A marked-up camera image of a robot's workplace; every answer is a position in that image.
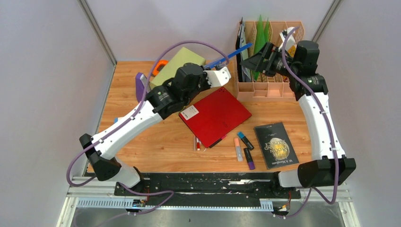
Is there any green drawer cabinet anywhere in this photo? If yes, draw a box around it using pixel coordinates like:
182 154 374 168
150 47 206 88

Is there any red white marker pen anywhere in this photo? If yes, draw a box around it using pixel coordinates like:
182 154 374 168
195 137 201 151

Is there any black mounting base rail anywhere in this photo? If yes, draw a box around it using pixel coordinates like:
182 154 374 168
66 171 352 211

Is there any pink file organizer rack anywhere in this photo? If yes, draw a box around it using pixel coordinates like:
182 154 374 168
231 21 305 102

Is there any black paperback book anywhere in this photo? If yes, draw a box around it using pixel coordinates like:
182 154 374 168
254 122 299 169

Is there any red plastic folder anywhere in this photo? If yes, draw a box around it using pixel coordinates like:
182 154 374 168
179 87 252 148

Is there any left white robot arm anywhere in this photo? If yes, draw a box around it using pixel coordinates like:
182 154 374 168
79 63 211 195

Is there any grey thin marker pen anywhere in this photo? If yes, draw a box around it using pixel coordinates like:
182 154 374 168
193 135 197 151

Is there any blue capped black marker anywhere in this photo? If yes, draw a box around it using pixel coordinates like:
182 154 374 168
237 131 254 150

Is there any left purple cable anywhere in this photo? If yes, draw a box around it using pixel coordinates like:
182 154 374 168
66 40 231 217

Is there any orange tape dispenser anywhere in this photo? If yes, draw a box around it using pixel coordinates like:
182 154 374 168
151 60 169 77

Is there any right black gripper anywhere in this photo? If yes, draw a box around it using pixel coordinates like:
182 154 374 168
241 42 299 79

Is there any green plastic folder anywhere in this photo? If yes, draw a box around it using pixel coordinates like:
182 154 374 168
252 15 270 80

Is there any purple highlighter marker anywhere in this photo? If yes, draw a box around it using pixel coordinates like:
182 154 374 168
244 148 255 170

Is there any yellow book in rack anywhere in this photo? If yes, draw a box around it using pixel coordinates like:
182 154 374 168
287 44 297 57

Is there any pink capped black highlighter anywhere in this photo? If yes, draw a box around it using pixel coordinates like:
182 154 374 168
209 135 227 148

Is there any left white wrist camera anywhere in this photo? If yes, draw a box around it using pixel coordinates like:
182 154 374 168
204 66 231 87

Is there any orange grey highlighter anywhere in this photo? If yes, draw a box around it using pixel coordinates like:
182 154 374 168
234 138 243 162

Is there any grey clipboard with papers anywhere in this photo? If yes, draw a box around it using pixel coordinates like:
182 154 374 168
235 18 252 82

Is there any purple stapler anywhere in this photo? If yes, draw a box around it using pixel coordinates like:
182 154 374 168
135 72 151 102

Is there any blue plastic folder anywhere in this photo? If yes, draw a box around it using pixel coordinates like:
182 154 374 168
204 43 253 69

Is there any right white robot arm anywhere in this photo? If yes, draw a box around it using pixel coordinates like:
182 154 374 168
240 40 357 198

